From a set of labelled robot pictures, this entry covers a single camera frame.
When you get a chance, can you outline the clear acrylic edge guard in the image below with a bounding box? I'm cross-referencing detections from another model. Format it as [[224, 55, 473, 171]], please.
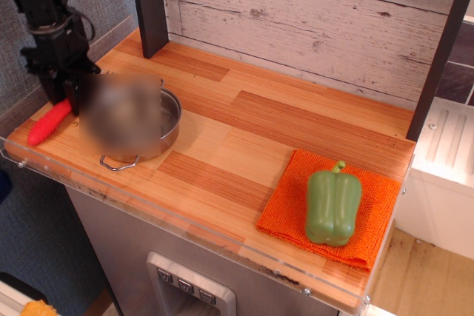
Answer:
[[1, 136, 371, 315]]

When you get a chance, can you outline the red handled metal fork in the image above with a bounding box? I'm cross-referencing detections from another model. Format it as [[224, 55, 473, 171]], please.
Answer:
[[27, 67, 116, 147]]

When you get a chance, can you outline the white toy sink unit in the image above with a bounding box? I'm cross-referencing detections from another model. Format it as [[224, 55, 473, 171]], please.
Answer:
[[395, 98, 473, 258]]

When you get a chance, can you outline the grey toy fridge cabinet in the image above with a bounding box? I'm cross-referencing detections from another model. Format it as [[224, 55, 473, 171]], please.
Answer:
[[67, 188, 338, 315]]

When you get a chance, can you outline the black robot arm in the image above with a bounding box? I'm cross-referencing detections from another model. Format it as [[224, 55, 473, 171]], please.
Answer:
[[14, 0, 101, 115]]

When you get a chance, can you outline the stainless steel pot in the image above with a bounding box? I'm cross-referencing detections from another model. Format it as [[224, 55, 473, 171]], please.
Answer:
[[97, 81, 182, 172]]

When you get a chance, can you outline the silver dispenser panel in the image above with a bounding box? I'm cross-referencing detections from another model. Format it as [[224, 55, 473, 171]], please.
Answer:
[[147, 251, 237, 315]]

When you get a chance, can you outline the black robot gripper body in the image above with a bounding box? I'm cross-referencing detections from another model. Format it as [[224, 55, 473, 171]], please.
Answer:
[[20, 25, 101, 75]]

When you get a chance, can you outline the green toy bell pepper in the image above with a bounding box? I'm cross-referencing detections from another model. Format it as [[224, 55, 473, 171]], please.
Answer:
[[305, 161, 362, 247]]

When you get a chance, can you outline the dark shelf post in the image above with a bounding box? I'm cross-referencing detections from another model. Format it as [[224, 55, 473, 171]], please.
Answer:
[[135, 0, 169, 58], [406, 0, 470, 141]]

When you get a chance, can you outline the orange knitted cloth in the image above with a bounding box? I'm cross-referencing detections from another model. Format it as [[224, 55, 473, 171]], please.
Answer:
[[256, 149, 401, 272]]

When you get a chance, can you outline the dark left shelf post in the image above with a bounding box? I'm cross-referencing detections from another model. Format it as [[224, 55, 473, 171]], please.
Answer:
[[135, 0, 169, 58]]

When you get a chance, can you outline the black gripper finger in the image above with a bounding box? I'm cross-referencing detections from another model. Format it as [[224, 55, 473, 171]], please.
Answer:
[[63, 78, 79, 115], [39, 73, 68, 104]]

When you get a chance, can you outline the dark right shelf post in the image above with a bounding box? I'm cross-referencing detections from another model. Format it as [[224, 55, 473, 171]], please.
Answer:
[[406, 0, 470, 141]]

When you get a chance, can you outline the orange object bottom left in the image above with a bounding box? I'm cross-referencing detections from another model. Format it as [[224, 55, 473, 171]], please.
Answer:
[[19, 300, 59, 316]]

